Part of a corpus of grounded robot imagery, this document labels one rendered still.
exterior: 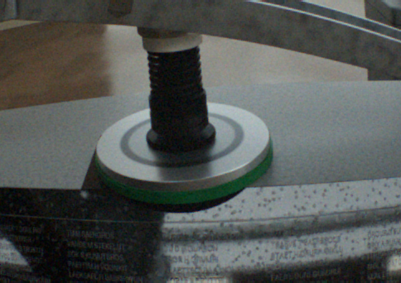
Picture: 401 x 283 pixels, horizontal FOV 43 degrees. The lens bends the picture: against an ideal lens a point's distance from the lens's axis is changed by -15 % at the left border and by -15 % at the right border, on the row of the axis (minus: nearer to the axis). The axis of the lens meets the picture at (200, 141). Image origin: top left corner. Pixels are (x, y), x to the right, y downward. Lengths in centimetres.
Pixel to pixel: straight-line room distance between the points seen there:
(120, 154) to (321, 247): 26
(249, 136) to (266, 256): 16
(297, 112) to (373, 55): 21
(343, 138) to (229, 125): 16
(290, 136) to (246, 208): 15
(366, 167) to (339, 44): 16
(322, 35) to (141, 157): 26
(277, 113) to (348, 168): 19
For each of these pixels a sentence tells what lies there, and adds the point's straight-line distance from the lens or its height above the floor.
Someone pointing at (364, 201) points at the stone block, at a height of 83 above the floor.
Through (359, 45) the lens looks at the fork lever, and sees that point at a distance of 67.
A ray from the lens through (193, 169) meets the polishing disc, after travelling 65.
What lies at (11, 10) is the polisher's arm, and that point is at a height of 109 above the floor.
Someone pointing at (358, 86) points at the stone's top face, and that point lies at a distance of 95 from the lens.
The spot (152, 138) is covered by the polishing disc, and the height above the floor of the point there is 88.
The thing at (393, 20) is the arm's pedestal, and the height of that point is 80.
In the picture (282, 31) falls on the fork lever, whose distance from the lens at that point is 63.
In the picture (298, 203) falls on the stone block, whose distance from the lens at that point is 66.
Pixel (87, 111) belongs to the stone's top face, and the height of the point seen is 85.
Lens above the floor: 118
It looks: 26 degrees down
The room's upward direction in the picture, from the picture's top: 5 degrees counter-clockwise
